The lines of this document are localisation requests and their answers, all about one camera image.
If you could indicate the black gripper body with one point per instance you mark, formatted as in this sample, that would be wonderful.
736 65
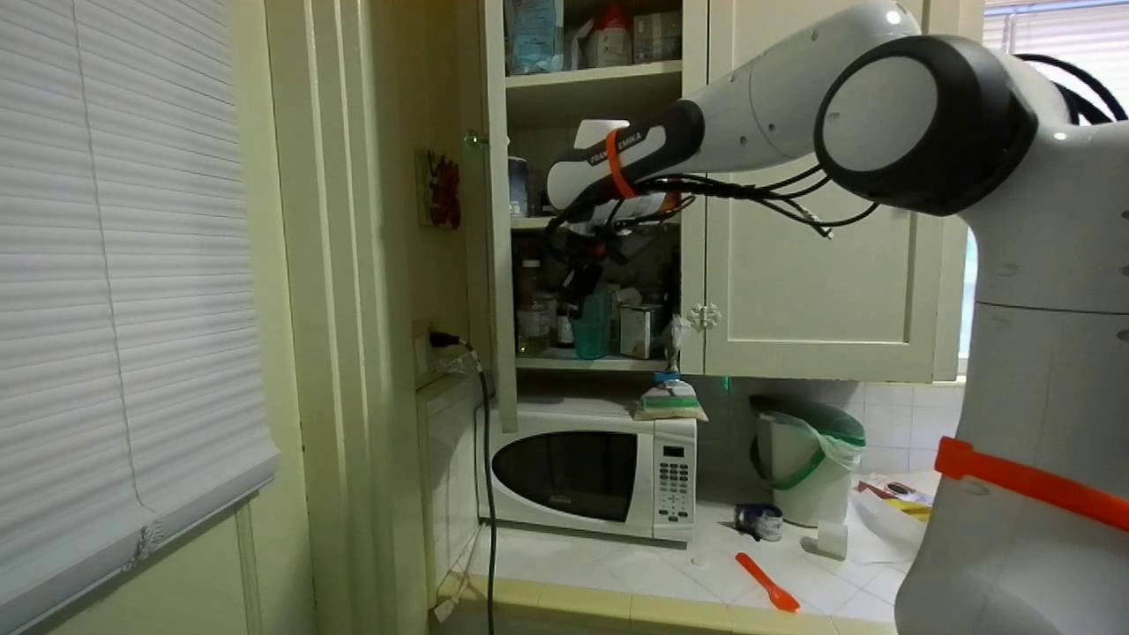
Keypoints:
601 252

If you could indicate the teal translucent plastic cup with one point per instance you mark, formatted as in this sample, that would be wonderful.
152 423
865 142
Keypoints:
593 330

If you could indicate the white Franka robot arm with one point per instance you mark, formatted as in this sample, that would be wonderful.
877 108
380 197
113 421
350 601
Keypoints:
1034 354

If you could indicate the closed cream cupboard door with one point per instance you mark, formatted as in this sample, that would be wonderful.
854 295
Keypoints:
822 269

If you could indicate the white can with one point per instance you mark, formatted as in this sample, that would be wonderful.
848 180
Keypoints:
635 333

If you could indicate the glass jar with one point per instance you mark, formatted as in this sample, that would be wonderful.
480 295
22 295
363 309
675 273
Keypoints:
539 319

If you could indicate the white snack bag red print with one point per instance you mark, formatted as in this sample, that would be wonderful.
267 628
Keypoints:
673 401

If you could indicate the dark red hanging card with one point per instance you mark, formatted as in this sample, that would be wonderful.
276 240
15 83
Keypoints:
441 188

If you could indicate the white bottle with red cap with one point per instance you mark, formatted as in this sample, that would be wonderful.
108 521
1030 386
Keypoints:
608 39

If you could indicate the clear plastic container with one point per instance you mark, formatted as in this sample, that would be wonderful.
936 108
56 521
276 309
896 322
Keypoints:
656 38

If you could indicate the blue plastic bag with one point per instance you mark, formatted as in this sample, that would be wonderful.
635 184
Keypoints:
535 38

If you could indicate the white bin with green bag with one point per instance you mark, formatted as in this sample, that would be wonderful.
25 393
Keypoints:
813 471

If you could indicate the small jar with dark lid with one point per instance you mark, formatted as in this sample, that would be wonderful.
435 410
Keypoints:
761 521

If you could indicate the orange plastic spatula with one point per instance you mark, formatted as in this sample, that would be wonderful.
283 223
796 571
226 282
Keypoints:
767 583

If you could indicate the red and yellow utensil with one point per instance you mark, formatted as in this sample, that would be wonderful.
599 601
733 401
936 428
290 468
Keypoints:
894 496

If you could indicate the white window blind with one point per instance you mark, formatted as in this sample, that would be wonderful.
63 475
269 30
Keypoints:
119 295

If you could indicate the cream wall cupboard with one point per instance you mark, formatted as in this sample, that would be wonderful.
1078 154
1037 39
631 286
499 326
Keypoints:
593 75

